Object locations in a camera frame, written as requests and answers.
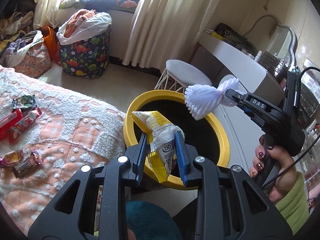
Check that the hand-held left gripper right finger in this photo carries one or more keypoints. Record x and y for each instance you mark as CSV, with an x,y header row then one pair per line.
x,y
180,155

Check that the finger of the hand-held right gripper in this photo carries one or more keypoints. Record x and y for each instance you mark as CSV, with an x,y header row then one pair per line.
x,y
237,96
247,111

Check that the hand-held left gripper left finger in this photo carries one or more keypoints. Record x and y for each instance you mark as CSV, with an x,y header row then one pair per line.
x,y
140,155

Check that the yellow snack packet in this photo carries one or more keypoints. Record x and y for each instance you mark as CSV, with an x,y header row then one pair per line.
x,y
157,127

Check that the large white foam net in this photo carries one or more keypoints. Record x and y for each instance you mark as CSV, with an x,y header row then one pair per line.
x,y
202,100

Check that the yellow-rimmed black bin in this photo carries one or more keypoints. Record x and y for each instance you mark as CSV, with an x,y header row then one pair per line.
x,y
160,95

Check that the dark purple snack wrapper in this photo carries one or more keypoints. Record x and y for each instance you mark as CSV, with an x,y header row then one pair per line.
x,y
27,163

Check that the red colourful snack packet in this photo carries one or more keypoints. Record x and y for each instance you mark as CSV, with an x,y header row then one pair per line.
x,y
22,126

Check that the green black snack wrapper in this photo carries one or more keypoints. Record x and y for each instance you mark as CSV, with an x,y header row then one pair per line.
x,y
23,102

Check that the purple yellow snack wrapper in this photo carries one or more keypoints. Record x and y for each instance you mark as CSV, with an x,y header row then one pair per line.
x,y
12,158

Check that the long red snack box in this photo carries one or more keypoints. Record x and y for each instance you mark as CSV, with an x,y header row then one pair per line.
x,y
10,121

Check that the person's right forearm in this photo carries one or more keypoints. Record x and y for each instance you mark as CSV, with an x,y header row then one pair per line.
x,y
295,205

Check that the person's right hand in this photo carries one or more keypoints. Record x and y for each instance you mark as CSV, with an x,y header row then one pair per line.
x,y
283,177

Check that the person's left hand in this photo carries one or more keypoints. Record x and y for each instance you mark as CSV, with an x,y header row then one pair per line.
x,y
132,233

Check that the white rounded cabinet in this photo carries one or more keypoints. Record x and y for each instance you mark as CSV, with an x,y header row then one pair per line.
x,y
240,135

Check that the white vanity table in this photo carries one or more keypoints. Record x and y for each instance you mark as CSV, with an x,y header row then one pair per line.
x,y
237,57

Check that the white bottle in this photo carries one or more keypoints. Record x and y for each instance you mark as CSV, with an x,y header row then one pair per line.
x,y
258,56

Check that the mosaic storage box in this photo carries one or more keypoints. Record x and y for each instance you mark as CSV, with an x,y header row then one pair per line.
x,y
275,65

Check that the white round stool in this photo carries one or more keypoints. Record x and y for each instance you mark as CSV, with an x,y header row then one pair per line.
x,y
185,71

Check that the dark olive bag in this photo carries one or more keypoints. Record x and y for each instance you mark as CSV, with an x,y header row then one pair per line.
x,y
232,36

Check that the teal fleece clothing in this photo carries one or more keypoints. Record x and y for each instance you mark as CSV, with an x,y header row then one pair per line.
x,y
150,220

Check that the peach patterned blanket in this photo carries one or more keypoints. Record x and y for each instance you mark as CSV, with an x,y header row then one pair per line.
x,y
75,130

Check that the white framed vanity mirror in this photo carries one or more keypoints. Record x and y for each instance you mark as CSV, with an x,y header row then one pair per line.
x,y
282,40

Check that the cream curtain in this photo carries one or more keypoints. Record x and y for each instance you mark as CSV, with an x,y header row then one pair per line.
x,y
47,2
162,17

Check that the dinosaur print laundry basket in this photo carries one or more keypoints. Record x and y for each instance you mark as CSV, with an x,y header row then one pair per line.
x,y
85,57

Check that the white bag of orange clothes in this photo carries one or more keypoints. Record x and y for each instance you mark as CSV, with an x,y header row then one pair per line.
x,y
100,20

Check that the floral fabric bag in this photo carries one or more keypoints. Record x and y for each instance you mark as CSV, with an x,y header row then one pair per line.
x,y
35,60

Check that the orange plastic bag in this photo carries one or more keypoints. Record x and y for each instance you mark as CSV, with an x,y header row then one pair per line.
x,y
50,42

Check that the crumpled white plastic bag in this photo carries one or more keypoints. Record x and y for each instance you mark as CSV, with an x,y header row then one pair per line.
x,y
33,38

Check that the lavender cloth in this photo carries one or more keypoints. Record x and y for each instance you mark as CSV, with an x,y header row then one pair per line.
x,y
12,47

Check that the pile of clothes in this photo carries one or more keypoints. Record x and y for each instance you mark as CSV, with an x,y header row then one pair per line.
x,y
17,22

